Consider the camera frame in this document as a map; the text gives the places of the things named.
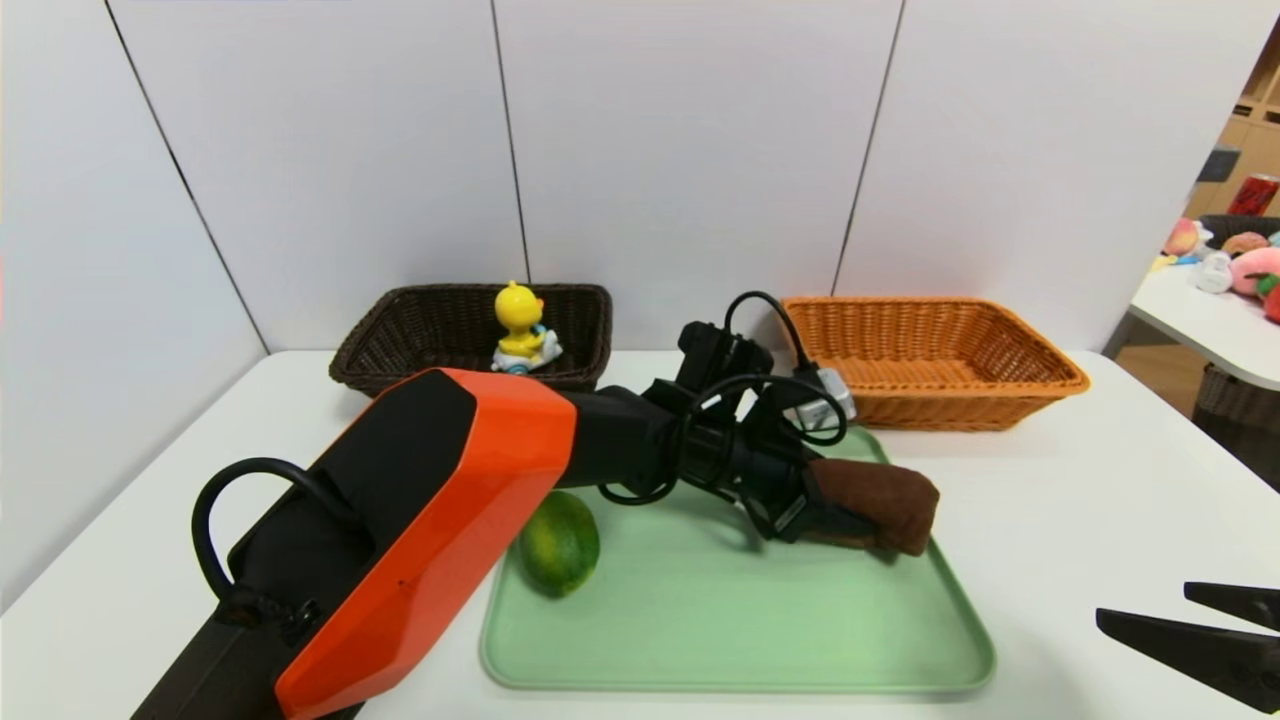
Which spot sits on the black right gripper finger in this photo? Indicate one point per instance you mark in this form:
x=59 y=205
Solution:
x=1210 y=660
x=1245 y=602

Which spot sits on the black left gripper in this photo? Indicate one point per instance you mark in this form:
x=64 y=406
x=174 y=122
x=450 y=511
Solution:
x=786 y=507

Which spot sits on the brown towel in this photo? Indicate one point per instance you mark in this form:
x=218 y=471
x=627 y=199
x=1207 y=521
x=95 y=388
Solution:
x=890 y=495

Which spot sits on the green lime fruit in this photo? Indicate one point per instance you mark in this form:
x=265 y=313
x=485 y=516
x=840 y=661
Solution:
x=565 y=550

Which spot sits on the yellow duck scooter toy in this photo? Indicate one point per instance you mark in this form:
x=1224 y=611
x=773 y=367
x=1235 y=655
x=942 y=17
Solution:
x=518 y=310

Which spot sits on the orange and black left arm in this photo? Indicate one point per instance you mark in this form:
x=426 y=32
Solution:
x=430 y=520

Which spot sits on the orange wicker basket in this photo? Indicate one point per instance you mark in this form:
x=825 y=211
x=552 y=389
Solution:
x=950 y=350

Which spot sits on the black storage basket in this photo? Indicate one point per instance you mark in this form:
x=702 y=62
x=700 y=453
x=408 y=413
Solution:
x=1225 y=223

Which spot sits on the dark brown wicker basket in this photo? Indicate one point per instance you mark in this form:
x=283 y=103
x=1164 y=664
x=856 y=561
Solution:
x=430 y=330

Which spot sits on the light green plastic tray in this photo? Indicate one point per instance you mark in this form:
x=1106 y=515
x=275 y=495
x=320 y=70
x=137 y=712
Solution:
x=720 y=620

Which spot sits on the dark wicker bin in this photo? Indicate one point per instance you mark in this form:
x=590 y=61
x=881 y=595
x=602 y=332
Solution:
x=1240 y=430

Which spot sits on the white side table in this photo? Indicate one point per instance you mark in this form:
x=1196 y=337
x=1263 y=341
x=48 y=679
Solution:
x=1200 y=320

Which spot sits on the red strawberry plush toy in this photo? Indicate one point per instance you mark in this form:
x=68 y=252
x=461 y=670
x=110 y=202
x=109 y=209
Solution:
x=1273 y=300

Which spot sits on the white plush toy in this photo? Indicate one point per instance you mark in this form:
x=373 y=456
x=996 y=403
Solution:
x=1213 y=273

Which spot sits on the large pink plush toy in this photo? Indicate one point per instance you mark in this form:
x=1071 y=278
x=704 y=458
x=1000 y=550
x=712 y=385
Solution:
x=1258 y=270

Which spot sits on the brown plush toy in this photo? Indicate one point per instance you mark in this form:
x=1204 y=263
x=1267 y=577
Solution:
x=1245 y=244

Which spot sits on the pink peach plush toy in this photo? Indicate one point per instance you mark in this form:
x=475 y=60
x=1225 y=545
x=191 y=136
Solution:
x=1182 y=238

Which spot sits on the red drink can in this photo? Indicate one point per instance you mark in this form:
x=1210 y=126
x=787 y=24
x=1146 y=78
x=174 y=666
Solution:
x=1252 y=197

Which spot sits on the dark small sign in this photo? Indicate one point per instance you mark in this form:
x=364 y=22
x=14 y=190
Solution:
x=1218 y=165

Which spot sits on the wooden shelf unit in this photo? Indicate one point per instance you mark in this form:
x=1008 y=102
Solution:
x=1262 y=140

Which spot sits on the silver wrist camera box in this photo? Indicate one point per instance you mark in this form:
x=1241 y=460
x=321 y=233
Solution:
x=825 y=400

